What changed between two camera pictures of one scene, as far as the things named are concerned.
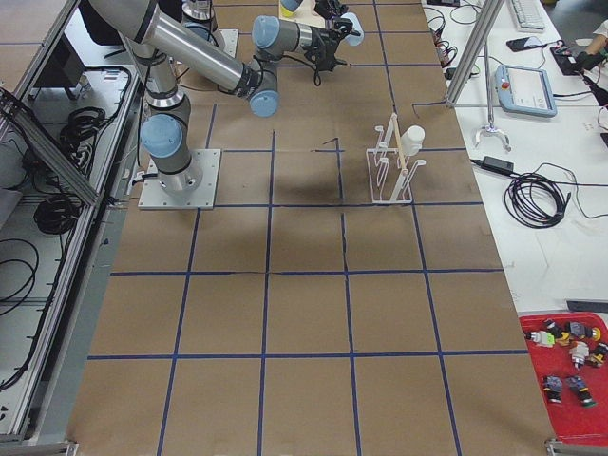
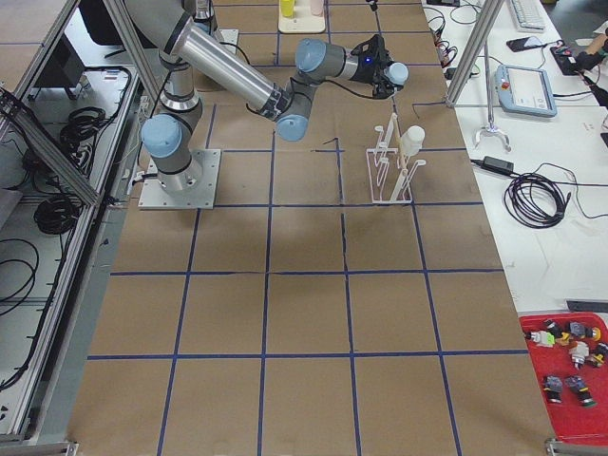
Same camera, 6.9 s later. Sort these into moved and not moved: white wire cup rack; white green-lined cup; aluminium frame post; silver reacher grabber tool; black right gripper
Moved: black right gripper
Not moved: white wire cup rack; silver reacher grabber tool; aluminium frame post; white green-lined cup
